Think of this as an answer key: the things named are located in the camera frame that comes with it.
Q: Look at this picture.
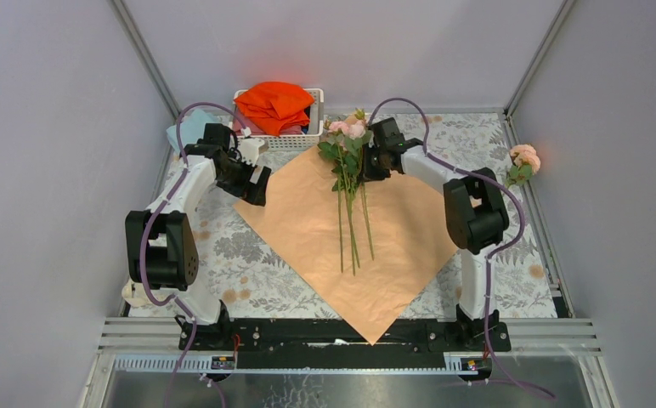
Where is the green and orange wrapping paper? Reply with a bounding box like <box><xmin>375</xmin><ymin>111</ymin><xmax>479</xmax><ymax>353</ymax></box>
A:
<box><xmin>235</xmin><ymin>146</ymin><xmax>457</xmax><ymax>344</ymax></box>

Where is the light blue folded towel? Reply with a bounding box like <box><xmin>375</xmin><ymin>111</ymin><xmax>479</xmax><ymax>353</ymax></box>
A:
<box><xmin>166</xmin><ymin>109</ymin><xmax>221</xmax><ymax>155</ymax></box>

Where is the pink cloth in basket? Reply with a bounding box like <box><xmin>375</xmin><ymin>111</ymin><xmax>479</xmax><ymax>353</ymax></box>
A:
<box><xmin>232</xmin><ymin>110</ymin><xmax>303</xmax><ymax>136</ymax></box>

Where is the white plastic basket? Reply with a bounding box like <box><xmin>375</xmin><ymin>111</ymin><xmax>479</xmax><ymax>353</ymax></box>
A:
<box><xmin>233</xmin><ymin>86</ymin><xmax>325</xmax><ymax>150</ymax></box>

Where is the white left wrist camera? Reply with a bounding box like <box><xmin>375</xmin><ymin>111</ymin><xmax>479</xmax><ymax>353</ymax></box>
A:
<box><xmin>237</xmin><ymin>137</ymin><xmax>269</xmax><ymax>166</ymax></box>

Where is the cream ribbon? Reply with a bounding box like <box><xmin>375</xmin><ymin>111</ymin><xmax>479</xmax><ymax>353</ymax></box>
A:
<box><xmin>121</xmin><ymin>280</ymin><xmax>155</xmax><ymax>309</ymax></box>

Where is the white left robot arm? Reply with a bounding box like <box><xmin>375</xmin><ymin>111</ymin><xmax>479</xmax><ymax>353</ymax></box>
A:
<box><xmin>125</xmin><ymin>123</ymin><xmax>271</xmax><ymax>326</ymax></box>

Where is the pink fake flower stem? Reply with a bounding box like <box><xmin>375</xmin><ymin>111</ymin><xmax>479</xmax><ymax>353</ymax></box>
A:
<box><xmin>318</xmin><ymin>121</ymin><xmax>349</xmax><ymax>272</ymax></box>
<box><xmin>505</xmin><ymin>144</ymin><xmax>541</xmax><ymax>188</ymax></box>
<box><xmin>344</xmin><ymin>108</ymin><xmax>376</xmax><ymax>262</ymax></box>
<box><xmin>336</xmin><ymin>136</ymin><xmax>362</xmax><ymax>275</ymax></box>

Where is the orange cloth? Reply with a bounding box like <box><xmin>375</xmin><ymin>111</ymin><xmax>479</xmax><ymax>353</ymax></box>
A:
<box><xmin>234</xmin><ymin>82</ymin><xmax>315</xmax><ymax>136</ymax></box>

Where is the floral patterned table mat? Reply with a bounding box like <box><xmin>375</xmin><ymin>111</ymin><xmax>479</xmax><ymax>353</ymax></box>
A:
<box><xmin>128</xmin><ymin>113</ymin><xmax>558</xmax><ymax>321</ymax></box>

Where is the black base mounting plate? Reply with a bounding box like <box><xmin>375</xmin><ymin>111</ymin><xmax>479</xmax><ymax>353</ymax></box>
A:
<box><xmin>176</xmin><ymin>316</ymin><xmax>512</xmax><ymax>371</ymax></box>

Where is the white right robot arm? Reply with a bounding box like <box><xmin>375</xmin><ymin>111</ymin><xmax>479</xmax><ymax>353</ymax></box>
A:
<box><xmin>362</xmin><ymin>118</ymin><xmax>509</xmax><ymax>331</ymax></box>

